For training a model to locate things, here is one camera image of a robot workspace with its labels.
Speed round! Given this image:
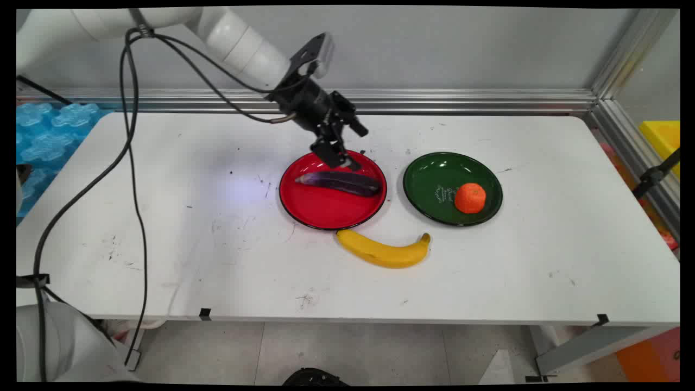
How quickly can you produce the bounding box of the aluminium frame corner post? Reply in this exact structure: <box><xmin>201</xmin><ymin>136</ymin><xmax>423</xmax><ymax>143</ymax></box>
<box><xmin>589</xmin><ymin>8</ymin><xmax>680</xmax><ymax>239</ymax></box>

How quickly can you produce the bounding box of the purple eggplant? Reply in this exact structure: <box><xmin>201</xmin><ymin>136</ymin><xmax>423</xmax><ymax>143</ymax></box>
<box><xmin>295</xmin><ymin>171</ymin><xmax>381</xmax><ymax>197</ymax></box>

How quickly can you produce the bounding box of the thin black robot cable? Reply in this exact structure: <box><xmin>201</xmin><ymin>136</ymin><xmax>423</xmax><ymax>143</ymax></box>
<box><xmin>119</xmin><ymin>30</ymin><xmax>305</xmax><ymax>370</ymax></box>

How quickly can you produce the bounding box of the green round plate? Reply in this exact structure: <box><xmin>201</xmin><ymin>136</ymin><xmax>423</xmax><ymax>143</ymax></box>
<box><xmin>402</xmin><ymin>152</ymin><xmax>503</xmax><ymax>227</ymax></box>

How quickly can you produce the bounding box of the red round plate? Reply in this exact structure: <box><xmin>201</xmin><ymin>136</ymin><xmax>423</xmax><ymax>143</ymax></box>
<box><xmin>279</xmin><ymin>149</ymin><xmax>388</xmax><ymax>231</ymax></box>

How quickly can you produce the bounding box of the black cable by wall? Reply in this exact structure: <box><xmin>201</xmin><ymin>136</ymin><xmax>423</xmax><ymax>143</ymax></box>
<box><xmin>16</xmin><ymin>75</ymin><xmax>72</xmax><ymax>105</ymax></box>

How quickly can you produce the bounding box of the yellow plastic box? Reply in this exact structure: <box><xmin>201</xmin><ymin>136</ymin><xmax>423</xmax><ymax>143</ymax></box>
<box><xmin>639</xmin><ymin>120</ymin><xmax>680</xmax><ymax>180</ymax></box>

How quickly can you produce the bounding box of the orange box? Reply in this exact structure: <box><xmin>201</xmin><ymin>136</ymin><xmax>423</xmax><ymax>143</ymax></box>
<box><xmin>616</xmin><ymin>327</ymin><xmax>680</xmax><ymax>382</ymax></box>

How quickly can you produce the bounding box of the black round object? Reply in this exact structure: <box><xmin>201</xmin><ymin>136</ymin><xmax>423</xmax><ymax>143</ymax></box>
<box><xmin>282</xmin><ymin>368</ymin><xmax>348</xmax><ymax>386</ymax></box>

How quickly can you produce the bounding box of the aluminium frame rail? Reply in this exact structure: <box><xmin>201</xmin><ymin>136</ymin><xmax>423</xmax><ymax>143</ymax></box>
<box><xmin>16</xmin><ymin>89</ymin><xmax>598</xmax><ymax>116</ymax></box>

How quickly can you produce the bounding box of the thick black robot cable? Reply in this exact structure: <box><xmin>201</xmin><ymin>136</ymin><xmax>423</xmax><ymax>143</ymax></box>
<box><xmin>33</xmin><ymin>27</ymin><xmax>296</xmax><ymax>382</ymax></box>

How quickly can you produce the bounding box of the pink orange foam mat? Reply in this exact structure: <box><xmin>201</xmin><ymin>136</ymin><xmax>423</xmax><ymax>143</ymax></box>
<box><xmin>600</xmin><ymin>142</ymin><xmax>679</xmax><ymax>250</ymax></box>

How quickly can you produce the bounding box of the yellow banana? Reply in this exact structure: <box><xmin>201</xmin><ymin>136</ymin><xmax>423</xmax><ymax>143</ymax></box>
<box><xmin>336</xmin><ymin>229</ymin><xmax>432</xmax><ymax>269</ymax></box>

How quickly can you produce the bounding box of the grey table leg brace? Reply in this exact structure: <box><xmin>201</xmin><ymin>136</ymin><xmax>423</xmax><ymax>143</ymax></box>
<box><xmin>535</xmin><ymin>325</ymin><xmax>679</xmax><ymax>376</ymax></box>

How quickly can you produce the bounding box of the white table leg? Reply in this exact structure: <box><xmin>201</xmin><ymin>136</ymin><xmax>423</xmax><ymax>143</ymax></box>
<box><xmin>125</xmin><ymin>326</ymin><xmax>146</xmax><ymax>372</ymax></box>

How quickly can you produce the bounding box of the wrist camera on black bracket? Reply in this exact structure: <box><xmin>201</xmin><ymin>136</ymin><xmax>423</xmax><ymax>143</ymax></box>
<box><xmin>288</xmin><ymin>33</ymin><xmax>336</xmax><ymax>80</ymax></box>

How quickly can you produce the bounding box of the orange mandarin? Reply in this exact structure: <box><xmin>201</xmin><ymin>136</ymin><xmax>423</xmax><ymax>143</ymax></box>
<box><xmin>454</xmin><ymin>183</ymin><xmax>487</xmax><ymax>214</ymax></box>

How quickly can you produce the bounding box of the blue foam mat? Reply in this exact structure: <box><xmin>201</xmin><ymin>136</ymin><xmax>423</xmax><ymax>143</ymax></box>
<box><xmin>16</xmin><ymin>102</ymin><xmax>115</xmax><ymax>226</ymax></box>

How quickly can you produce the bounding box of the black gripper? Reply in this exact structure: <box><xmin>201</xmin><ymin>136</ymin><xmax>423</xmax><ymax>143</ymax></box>
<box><xmin>269</xmin><ymin>76</ymin><xmax>370</xmax><ymax>171</ymax></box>

